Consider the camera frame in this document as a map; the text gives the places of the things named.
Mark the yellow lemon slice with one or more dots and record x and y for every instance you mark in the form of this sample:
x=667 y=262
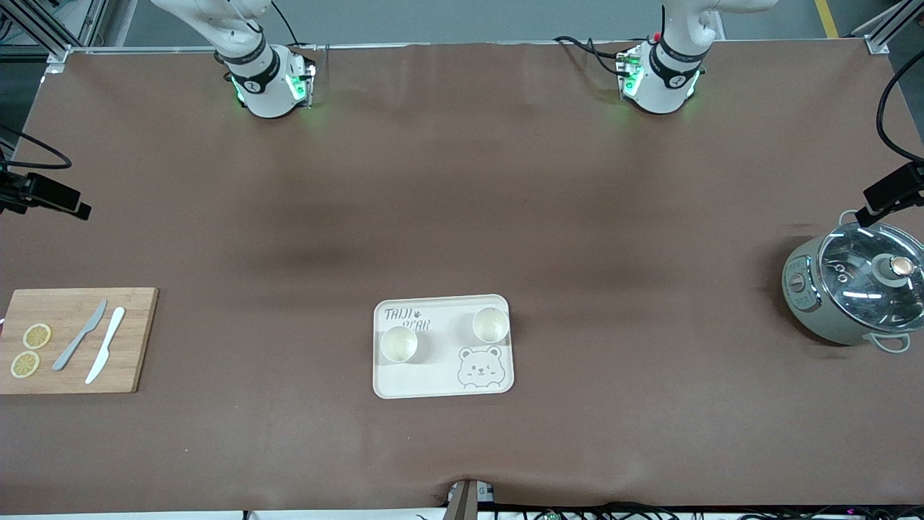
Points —
x=25 y=364
x=37 y=336

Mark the beige bear print tray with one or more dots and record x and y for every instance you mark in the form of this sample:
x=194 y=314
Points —
x=440 y=379

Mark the grey plastic knife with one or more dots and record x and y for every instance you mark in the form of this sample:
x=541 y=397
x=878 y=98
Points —
x=79 y=338

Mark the white IKEA cup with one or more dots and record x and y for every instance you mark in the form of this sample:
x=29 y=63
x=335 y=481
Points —
x=491 y=325
x=398 y=345

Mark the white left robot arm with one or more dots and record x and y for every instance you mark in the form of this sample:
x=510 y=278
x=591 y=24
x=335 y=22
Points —
x=660 y=90

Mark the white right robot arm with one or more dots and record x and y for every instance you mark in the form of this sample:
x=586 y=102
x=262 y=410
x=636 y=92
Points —
x=267 y=94

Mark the glass pot lid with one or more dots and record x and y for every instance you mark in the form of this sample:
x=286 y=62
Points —
x=859 y=278

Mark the aluminium frame corner post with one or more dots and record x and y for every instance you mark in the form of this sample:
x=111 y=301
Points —
x=884 y=29
x=43 y=32

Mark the white plastic knife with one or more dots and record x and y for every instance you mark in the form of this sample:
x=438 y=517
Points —
x=108 y=341

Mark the bamboo cutting board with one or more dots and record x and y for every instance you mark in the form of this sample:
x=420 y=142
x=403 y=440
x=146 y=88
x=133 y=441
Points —
x=72 y=307

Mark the grey-green electric pot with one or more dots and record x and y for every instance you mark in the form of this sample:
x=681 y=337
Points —
x=808 y=310

